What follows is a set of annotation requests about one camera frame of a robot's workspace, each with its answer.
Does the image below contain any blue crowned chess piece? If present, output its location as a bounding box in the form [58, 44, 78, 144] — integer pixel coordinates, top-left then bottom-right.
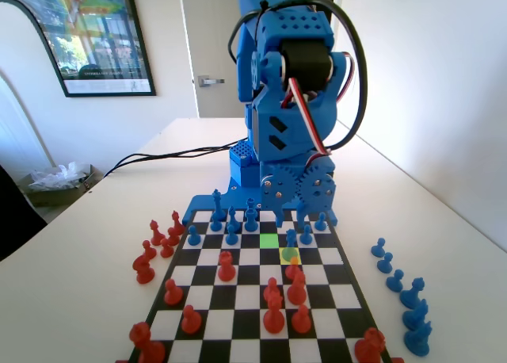
[284, 228, 300, 263]

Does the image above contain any blue chess rook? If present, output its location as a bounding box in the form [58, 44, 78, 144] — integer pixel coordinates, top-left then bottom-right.
[242, 197, 258, 232]

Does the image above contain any blue chess bishop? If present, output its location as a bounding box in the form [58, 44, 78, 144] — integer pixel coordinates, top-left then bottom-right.
[227, 205, 241, 233]

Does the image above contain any blue chess king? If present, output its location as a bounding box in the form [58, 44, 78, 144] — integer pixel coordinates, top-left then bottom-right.
[209, 188, 225, 232]

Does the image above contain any red chess bishop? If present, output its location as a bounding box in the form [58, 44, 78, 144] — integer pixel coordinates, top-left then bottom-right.
[149, 219, 166, 246]
[170, 210, 186, 235]
[286, 270, 309, 306]

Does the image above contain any red chess king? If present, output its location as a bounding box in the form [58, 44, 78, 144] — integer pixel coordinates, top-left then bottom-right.
[262, 291, 287, 335]

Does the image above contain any blue chess queen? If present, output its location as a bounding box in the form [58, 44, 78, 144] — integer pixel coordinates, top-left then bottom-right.
[398, 277, 427, 311]

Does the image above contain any blue chess knight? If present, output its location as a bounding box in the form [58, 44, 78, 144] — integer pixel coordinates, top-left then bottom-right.
[402, 298, 430, 332]
[403, 319, 433, 357]

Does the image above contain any red chess knight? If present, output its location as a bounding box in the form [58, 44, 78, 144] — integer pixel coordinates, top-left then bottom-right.
[132, 254, 156, 285]

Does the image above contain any blue base mounting plate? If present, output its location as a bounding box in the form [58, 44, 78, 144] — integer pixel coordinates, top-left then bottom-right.
[182, 182, 340, 227]

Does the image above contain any black white chessboard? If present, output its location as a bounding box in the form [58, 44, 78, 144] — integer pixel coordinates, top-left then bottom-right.
[128, 208, 393, 363]

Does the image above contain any clear plastic bag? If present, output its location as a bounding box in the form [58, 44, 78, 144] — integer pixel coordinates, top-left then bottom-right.
[28, 161, 90, 192]

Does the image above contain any cardboard box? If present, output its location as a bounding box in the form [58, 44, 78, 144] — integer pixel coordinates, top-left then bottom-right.
[17, 163, 97, 208]

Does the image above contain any black framed poster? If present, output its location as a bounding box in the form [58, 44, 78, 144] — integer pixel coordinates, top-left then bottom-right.
[0, 0, 157, 99]

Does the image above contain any black chair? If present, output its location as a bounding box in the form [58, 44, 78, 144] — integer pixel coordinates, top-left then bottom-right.
[0, 164, 47, 262]

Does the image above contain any white arched panel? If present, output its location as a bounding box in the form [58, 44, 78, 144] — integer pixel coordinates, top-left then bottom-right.
[0, 71, 55, 185]

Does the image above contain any red white servo wire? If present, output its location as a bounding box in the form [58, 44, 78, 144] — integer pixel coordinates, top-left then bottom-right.
[279, 76, 334, 156]
[334, 52, 358, 102]

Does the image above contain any black table cable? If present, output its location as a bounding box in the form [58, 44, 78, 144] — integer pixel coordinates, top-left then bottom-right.
[102, 156, 231, 178]
[118, 139, 241, 166]

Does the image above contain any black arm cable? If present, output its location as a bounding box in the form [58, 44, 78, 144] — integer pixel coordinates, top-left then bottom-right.
[227, 0, 369, 152]

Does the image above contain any silver door handle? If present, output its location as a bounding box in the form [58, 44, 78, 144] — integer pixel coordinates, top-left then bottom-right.
[197, 75, 226, 88]

